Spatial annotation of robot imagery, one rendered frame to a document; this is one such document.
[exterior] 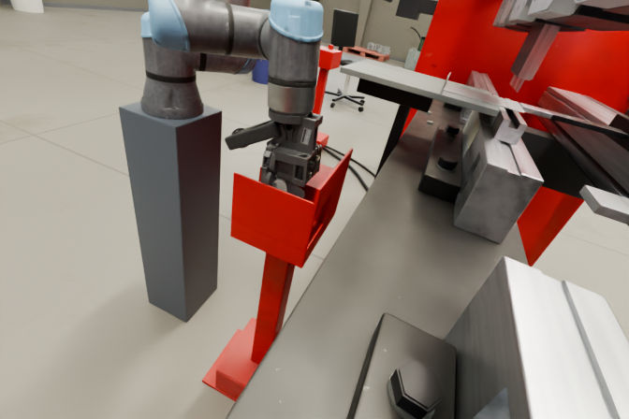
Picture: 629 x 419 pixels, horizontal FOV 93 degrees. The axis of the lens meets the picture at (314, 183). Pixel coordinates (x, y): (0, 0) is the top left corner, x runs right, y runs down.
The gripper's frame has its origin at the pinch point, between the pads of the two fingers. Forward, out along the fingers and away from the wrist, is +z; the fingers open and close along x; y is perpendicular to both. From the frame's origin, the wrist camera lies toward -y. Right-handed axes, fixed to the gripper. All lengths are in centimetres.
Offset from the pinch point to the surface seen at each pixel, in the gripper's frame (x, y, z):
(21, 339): -20, -78, 67
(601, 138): 33, 58, -18
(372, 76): 9.6, 12.4, -25.7
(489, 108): 8.7, 31.3, -24.1
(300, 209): -4.9, 7.5, -5.1
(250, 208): -4.9, -2.3, -2.0
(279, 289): 2.1, 1.4, 24.8
